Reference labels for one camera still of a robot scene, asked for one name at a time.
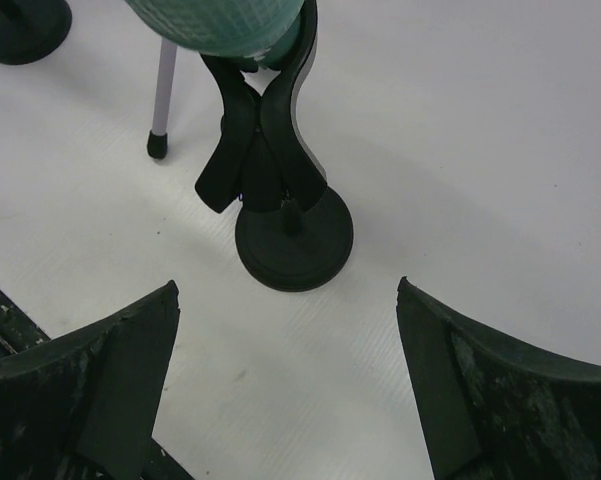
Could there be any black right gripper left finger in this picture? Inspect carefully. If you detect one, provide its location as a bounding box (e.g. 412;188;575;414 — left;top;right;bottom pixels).
0;282;181;479

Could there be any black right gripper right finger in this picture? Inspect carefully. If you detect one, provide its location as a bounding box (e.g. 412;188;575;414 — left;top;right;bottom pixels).
396;278;601;479

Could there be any black clip microphone stand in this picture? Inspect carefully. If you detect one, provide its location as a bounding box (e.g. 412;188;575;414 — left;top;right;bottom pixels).
195;1;354;292

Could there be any lilac tripod music stand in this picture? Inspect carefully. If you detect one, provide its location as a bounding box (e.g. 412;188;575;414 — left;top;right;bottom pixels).
147;38;177;160

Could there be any green toy microphone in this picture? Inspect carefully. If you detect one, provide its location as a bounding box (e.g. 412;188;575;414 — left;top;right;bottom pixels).
126;0;304;72

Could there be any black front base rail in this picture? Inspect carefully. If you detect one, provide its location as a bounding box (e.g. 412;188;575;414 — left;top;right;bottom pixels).
0;290;50;358

